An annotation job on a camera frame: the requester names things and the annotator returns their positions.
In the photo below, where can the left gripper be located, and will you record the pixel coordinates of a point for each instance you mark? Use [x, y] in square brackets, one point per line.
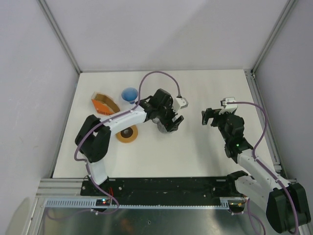
[168, 124]

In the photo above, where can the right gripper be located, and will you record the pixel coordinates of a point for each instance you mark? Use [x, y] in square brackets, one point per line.
[214, 113]

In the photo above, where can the clear glass server jug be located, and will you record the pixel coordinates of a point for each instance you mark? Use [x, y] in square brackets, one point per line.
[160, 126]

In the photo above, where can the blue cone dripper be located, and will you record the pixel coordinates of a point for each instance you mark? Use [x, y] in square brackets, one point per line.
[129, 95]

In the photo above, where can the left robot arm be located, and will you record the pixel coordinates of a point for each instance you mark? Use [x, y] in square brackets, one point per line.
[95, 134]

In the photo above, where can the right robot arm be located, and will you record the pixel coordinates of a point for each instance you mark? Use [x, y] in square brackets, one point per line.
[284, 203]

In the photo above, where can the orange coffee filter box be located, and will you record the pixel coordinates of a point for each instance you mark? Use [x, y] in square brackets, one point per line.
[104, 104]

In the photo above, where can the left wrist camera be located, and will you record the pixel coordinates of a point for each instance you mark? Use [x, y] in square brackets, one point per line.
[180, 103]

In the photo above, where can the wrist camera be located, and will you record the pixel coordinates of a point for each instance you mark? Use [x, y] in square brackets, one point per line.
[227, 101]
[180, 103]

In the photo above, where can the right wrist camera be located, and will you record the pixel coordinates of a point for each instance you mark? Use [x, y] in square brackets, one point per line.
[227, 101]

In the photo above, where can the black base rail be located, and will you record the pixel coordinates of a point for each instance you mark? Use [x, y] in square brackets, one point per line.
[181, 191]

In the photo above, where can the right aluminium frame post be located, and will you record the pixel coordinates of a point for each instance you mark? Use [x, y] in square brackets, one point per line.
[278, 26]

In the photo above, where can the aluminium frame post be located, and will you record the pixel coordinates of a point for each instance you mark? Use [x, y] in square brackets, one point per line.
[278, 26]
[58, 33]

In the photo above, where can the left aluminium frame post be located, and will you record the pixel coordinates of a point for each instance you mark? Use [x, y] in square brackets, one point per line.
[58, 33]

